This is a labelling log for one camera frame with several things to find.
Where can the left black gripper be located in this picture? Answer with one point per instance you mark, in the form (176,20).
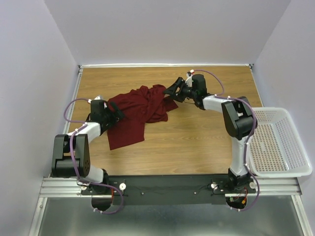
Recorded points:
(117,113)

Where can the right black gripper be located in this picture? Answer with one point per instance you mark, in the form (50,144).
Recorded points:
(171,89)

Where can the dark red t shirt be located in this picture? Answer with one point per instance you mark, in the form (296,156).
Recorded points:
(139,106)

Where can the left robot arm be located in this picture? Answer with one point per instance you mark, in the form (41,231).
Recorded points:
(71,153)

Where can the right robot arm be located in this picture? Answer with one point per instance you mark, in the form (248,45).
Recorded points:
(238,116)

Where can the white plastic basket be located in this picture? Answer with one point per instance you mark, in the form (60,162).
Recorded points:
(275,149)

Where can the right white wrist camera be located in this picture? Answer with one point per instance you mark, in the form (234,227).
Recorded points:
(189,75)

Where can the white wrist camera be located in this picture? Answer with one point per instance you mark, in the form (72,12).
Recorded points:
(189,75)
(98,98)

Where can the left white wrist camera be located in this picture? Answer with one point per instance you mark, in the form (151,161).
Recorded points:
(98,98)

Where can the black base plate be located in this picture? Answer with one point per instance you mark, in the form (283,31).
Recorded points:
(216,189)

